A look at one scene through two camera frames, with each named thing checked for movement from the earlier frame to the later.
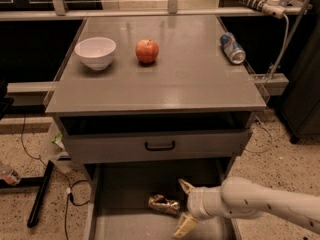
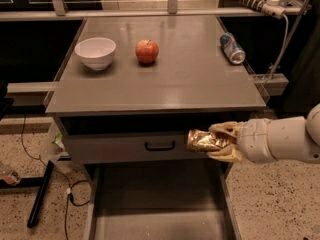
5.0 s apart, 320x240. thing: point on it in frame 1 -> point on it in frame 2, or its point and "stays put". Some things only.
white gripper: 196,201 -> 254,140
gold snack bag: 162,203 -> 203,141
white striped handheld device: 271,5 stays put
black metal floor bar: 35,208 stays put
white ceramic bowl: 96,52 stays put
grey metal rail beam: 219,12 stays put
